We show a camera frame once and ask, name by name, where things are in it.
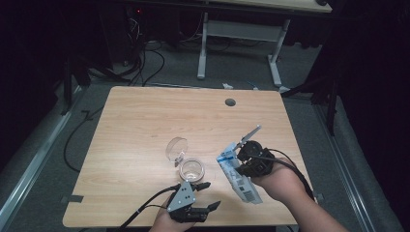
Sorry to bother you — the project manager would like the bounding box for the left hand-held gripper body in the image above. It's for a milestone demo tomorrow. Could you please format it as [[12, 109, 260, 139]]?
[[166, 180, 208, 224]]

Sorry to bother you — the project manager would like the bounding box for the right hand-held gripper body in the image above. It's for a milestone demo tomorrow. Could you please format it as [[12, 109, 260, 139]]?
[[239, 125, 277, 178]]

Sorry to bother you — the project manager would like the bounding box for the white and blue bag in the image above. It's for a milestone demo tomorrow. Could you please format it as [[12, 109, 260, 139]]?
[[216, 141, 264, 205]]

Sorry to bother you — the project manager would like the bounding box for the glass jar with beige lid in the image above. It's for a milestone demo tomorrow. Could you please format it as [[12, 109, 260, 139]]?
[[164, 136, 207, 183]]

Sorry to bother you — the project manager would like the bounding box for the person's left hand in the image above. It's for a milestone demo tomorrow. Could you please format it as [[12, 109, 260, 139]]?
[[149, 205, 196, 232]]

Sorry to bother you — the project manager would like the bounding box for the person's right hand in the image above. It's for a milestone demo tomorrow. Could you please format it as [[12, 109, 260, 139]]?
[[250, 159, 310, 204]]

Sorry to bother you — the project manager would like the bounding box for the black metal stand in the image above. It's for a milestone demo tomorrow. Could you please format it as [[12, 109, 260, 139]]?
[[279, 72, 340, 137], [60, 53, 92, 117]]

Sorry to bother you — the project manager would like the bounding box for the black curtain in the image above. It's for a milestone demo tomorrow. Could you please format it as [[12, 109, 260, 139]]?
[[0, 0, 67, 165], [333, 0, 410, 223]]

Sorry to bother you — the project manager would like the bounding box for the left hand-held gripper black cable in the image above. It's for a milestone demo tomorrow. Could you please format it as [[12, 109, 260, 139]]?
[[118, 185, 182, 232]]

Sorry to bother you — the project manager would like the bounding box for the hand-held gripper black cable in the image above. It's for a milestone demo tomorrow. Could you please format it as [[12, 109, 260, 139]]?
[[118, 185, 182, 232], [266, 148, 316, 201]]

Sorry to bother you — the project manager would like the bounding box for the right hand-held gripper black cable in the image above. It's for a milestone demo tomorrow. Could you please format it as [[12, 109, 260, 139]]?
[[266, 148, 316, 201]]

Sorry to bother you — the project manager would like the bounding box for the metal floor rail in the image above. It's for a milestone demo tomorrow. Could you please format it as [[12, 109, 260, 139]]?
[[0, 86, 85, 227], [313, 102, 377, 232]]

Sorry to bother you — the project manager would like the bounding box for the white desk frame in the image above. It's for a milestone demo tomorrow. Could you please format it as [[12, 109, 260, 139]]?
[[196, 0, 334, 95]]

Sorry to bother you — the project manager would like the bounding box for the black floor cable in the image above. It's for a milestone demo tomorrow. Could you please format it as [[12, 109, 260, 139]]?
[[63, 105, 106, 174]]

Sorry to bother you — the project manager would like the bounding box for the bundle of black cables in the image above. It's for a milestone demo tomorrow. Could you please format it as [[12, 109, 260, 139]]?
[[86, 15, 166, 88]]

